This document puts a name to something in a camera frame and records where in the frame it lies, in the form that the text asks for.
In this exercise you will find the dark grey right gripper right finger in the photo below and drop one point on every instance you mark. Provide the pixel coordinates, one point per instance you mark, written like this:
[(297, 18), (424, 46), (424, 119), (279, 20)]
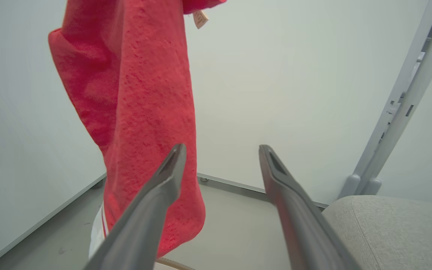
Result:
[(302, 225)]

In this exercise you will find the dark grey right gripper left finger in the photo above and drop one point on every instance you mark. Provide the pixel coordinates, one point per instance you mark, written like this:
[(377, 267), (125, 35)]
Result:
[(144, 217)]

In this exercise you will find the red knitted garment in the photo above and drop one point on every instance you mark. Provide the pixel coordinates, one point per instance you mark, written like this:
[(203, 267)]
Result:
[(144, 93)]

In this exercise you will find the white plastic laundry basket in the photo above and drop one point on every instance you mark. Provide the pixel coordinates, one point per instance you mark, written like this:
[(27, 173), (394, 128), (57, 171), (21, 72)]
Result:
[(96, 236)]

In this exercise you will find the grey fabric sofa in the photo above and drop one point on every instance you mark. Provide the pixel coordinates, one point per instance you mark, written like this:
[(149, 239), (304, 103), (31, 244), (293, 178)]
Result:
[(396, 232)]

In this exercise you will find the grey metal partition floor rail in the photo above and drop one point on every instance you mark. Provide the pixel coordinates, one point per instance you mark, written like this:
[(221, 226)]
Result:
[(39, 225), (234, 184)]

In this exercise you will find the grey metal partition post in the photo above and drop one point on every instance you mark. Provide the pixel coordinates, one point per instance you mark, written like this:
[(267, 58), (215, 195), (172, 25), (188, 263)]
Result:
[(399, 112)]

